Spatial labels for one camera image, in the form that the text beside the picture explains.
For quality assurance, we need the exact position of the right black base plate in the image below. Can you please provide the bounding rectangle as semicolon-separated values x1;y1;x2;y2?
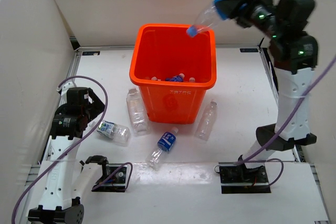
214;163;271;194

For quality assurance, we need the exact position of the clear apple juice bottle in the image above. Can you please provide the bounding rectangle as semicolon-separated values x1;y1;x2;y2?
126;88;150;135

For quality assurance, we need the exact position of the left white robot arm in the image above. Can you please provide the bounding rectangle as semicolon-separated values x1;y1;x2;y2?
28;87;111;223

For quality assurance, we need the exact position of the clear unlabeled Pocari bottle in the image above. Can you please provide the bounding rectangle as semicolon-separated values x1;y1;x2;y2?
194;99;217;141

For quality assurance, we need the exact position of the dark blue label bottle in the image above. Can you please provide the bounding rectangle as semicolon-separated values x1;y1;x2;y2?
145;127;179;170

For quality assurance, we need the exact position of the blue bottle inside bin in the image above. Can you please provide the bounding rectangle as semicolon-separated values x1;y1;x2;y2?
165;73;185;82

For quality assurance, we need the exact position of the orange plastic bin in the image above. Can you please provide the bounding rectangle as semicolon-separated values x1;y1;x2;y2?
129;24;217;124

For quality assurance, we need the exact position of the green white label bottle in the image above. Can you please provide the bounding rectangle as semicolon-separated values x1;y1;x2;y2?
88;120;131;145

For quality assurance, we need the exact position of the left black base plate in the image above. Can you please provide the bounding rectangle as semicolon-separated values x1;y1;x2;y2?
91;162;133;193

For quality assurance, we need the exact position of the blue cap blue label bottle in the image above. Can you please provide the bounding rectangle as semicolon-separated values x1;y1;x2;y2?
186;0;229;37

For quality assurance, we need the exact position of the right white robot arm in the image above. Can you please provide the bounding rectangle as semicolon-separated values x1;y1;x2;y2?
214;0;319;182

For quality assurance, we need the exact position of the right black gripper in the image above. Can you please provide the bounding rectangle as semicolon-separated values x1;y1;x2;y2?
214;0;285;41

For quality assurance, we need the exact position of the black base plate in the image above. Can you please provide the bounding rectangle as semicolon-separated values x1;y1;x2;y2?
214;163;271;194
91;162;133;193

